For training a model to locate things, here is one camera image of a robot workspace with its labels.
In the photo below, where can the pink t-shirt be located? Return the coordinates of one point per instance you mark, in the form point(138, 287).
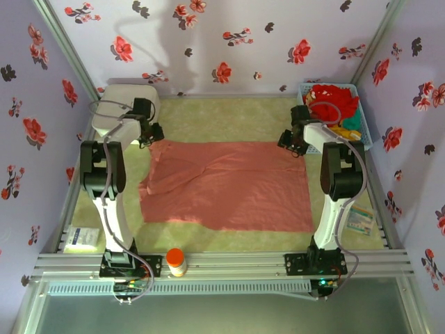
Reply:
point(229, 188)

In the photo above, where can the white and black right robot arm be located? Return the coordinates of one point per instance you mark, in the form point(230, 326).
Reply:
point(333, 208)

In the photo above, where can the white storage box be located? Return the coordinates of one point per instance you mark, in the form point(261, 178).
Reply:
point(114, 101)

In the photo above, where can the yellow t-shirt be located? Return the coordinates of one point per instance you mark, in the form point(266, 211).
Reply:
point(347, 133)

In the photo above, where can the green t-shirt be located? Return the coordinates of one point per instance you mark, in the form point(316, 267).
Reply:
point(353, 121)

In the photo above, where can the red t-shirt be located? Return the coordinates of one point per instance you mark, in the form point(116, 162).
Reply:
point(344, 99)

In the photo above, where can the blue plastic basket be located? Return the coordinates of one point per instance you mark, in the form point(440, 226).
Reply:
point(363, 118)

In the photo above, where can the colourful printed packet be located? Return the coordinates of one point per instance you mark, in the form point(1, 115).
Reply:
point(361, 221)

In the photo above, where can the green marbled table mat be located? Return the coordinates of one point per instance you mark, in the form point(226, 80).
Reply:
point(222, 240)

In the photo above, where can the white paper packet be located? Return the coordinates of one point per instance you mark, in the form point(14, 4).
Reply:
point(81, 238)

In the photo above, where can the orange-capped white bottle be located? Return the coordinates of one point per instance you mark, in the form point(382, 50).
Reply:
point(176, 262)

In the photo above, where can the aluminium frame post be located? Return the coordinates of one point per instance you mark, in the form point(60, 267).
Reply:
point(66, 52)
point(379, 38)

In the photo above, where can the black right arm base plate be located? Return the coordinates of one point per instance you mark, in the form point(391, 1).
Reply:
point(295, 264)

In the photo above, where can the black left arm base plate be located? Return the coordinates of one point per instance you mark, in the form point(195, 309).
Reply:
point(153, 266)

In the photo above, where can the aluminium cross rail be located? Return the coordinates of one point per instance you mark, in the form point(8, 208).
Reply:
point(236, 264)

